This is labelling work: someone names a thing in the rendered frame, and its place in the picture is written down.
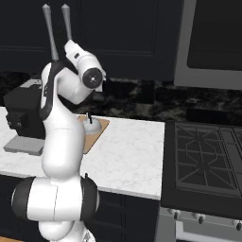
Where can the dark base cabinets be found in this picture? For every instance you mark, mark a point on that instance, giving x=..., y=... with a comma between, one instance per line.
x=132, y=217

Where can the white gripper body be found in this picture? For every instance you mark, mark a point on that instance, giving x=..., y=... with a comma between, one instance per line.
x=70, y=46

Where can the brown wooden tray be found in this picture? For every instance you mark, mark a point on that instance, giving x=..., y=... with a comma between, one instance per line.
x=94, y=138

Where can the black hob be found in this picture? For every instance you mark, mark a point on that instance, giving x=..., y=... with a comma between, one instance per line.
x=204, y=157

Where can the dark wall cabinet door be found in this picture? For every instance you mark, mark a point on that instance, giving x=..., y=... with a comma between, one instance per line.
x=19, y=25
x=126, y=25

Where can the grey microwave oven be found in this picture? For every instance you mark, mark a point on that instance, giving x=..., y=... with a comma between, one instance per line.
x=181, y=44

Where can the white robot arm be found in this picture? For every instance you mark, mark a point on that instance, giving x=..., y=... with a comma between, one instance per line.
x=63, y=141

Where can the grey hob knob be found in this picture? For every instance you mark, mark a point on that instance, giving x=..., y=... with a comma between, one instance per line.
x=176, y=214
x=200, y=218
x=238, y=224

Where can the black coffee machine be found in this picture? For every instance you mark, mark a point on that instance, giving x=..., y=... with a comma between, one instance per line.
x=23, y=110

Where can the grey oven front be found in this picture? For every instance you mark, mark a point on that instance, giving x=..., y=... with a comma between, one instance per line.
x=165, y=227

